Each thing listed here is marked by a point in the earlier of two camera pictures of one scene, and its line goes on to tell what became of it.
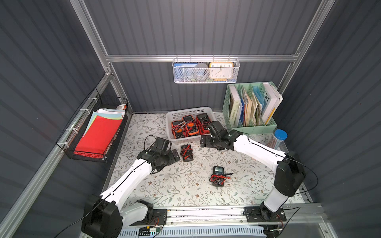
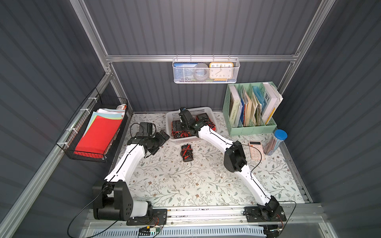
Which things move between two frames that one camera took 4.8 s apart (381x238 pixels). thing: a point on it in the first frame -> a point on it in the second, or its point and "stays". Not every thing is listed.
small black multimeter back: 186,153 stays
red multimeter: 202,121 stays
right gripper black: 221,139 -> 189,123
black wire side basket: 91,135 stays
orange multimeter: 178,129 stays
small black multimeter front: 218,177 -> 184,133
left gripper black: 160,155 -> 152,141
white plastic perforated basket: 172,116 stays
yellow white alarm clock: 221,71 stays
